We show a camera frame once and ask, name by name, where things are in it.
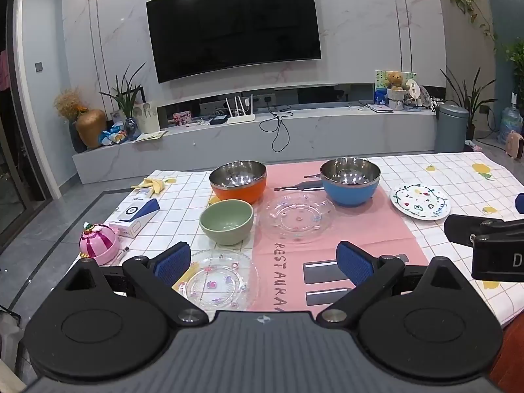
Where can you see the white painted plate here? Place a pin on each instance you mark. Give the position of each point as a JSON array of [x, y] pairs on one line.
[[418, 201]]

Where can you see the green leafy plant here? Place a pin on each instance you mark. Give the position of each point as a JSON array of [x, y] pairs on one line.
[[127, 92]]

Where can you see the black television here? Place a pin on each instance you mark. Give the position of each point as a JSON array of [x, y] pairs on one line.
[[233, 24]]

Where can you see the pink placemat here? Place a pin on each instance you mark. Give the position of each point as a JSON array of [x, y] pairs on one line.
[[368, 235]]

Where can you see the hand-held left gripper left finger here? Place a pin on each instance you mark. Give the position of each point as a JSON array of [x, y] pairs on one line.
[[172, 265]]

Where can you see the dark glass sliding door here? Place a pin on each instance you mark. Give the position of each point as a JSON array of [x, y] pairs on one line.
[[12, 151]]

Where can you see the banana peel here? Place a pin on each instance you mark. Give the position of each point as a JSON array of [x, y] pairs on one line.
[[156, 186]]

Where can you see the long-leaf potted plant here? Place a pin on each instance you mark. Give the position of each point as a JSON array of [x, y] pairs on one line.
[[470, 98]]

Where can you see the teddy bear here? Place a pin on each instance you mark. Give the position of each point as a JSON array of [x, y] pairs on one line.
[[396, 80]]

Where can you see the grey trash bin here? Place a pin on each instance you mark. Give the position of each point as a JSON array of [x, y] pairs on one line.
[[450, 131]]

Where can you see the grey marble television cabinet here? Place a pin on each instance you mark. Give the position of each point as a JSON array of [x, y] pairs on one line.
[[204, 145]]

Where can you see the white paper bag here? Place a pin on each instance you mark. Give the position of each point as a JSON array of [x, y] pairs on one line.
[[147, 118]]

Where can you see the pink heater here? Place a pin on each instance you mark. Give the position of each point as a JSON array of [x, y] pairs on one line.
[[515, 145]]

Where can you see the blue steel bowl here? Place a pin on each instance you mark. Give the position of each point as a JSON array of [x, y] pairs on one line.
[[348, 196]]

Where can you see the pen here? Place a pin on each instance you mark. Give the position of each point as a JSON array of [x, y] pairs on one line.
[[123, 255]]

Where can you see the gold vase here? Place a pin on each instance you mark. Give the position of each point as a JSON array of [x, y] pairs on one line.
[[92, 129]]

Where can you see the paper sheets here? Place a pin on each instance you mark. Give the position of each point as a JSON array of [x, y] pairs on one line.
[[151, 136]]

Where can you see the tall bushy plant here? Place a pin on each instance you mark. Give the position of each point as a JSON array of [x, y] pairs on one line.
[[516, 63]]

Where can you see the snack packets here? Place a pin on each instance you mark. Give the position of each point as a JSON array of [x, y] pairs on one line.
[[112, 135]]

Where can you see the pink toy jewelry box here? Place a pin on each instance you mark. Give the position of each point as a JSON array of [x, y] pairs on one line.
[[98, 245]]

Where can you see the clear glass plate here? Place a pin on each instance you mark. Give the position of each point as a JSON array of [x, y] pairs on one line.
[[223, 284], [295, 217]]

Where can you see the green ceramic bowl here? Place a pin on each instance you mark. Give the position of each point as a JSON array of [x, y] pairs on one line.
[[226, 233]]

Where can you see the hanging vine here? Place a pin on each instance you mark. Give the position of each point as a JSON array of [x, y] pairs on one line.
[[470, 8]]

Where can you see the white and blue box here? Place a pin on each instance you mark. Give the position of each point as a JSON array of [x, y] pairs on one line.
[[136, 217]]

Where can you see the white round fan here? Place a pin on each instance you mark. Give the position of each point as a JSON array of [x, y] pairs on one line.
[[413, 90]]

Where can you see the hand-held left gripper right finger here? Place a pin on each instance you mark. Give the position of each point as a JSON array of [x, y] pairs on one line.
[[354, 265]]

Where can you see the white checkered tablecloth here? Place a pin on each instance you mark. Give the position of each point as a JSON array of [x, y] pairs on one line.
[[454, 172]]

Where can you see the orange steel bowl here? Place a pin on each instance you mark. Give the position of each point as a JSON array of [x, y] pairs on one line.
[[241, 194]]

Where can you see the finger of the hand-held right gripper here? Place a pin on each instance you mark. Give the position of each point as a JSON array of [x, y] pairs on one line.
[[520, 203], [462, 229]]

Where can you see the dried flower bunch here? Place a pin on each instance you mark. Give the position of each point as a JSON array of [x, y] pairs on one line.
[[69, 102]]

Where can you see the large water bottle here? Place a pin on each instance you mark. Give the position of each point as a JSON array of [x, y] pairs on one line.
[[511, 125]]

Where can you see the white router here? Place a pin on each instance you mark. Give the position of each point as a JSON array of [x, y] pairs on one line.
[[241, 119]]

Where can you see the blue glass vase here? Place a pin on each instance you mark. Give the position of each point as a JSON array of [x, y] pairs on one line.
[[131, 128]]

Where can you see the small black box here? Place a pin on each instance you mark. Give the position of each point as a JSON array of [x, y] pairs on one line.
[[218, 120]]

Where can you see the green picture board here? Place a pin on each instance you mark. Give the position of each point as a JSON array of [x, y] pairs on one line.
[[381, 86]]

